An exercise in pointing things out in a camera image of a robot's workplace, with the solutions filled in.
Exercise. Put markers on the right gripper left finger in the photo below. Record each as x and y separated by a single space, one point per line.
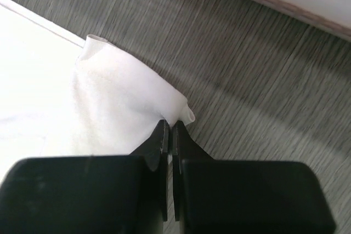
90 194

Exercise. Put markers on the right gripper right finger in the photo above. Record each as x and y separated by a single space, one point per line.
222 196

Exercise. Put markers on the white green printed t-shirt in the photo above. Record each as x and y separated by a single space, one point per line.
62 95

